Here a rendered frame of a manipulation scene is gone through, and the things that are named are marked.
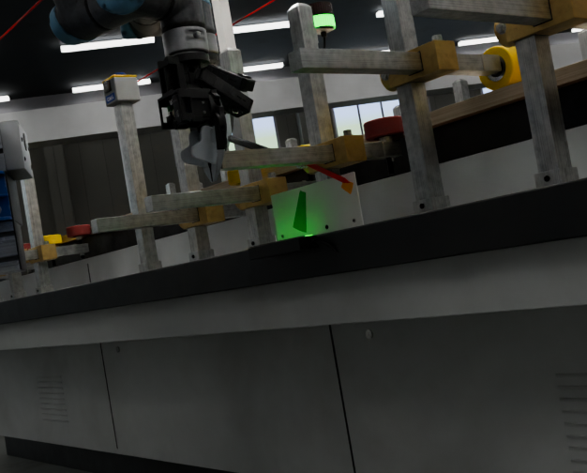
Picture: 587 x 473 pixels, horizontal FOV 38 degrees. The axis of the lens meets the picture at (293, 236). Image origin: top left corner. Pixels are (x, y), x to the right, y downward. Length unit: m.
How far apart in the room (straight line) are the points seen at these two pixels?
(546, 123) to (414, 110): 0.26
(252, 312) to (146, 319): 0.50
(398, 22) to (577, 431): 0.78
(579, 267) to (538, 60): 0.31
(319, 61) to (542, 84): 0.33
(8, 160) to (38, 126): 10.17
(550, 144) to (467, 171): 0.40
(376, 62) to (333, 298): 0.53
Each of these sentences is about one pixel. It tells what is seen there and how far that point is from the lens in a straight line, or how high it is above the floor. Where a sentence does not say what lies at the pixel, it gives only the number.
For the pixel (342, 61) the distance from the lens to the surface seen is 1.30.
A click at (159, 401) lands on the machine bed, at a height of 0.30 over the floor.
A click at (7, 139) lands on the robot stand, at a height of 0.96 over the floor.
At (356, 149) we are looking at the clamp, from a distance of 1.58.
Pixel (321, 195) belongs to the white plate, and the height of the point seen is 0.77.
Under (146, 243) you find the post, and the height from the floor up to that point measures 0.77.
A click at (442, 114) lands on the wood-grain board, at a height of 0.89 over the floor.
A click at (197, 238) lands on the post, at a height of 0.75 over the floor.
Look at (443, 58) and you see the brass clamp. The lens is 1.42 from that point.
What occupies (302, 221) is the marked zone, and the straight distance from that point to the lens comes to 1.67.
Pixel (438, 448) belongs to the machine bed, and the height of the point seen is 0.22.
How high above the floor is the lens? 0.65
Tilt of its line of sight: 2 degrees up
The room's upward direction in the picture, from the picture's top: 10 degrees counter-clockwise
